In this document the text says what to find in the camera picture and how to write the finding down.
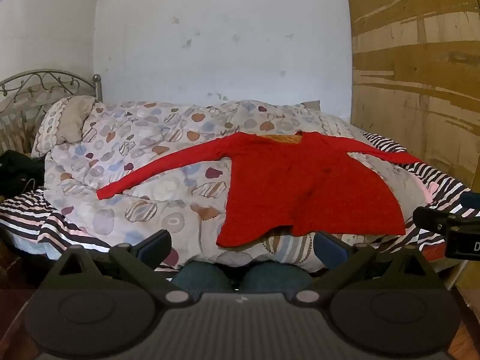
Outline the person's leg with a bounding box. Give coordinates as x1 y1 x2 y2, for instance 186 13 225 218
240 262 314 293
172 260 234 293

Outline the patterned duvet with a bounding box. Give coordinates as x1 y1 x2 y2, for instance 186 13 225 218
44 99 424 271

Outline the black bag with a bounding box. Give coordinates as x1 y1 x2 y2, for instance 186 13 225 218
0 150 46 198

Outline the black white striped bed sheet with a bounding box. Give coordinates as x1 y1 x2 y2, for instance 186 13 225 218
0 131 473 271

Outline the red knit sweater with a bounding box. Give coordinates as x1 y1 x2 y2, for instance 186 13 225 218
97 131 422 249

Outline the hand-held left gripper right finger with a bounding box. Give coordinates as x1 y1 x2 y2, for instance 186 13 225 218
290 231 437 307

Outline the beige patterned pillow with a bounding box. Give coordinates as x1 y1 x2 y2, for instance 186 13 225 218
31 95 98 158

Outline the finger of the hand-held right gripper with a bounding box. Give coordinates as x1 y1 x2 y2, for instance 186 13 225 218
459 191 480 215
412 206 467 234

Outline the plywood board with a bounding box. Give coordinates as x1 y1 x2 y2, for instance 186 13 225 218
344 0 480 190

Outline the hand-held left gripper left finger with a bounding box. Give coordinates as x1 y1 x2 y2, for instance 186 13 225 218
47 229 194 307

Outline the person's right leg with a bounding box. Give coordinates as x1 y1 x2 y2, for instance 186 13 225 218
240 262 314 293

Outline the person's left leg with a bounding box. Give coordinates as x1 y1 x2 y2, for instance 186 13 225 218
172 260 234 293

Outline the metal bed headboard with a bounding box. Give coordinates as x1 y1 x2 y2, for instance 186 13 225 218
0 68 104 154

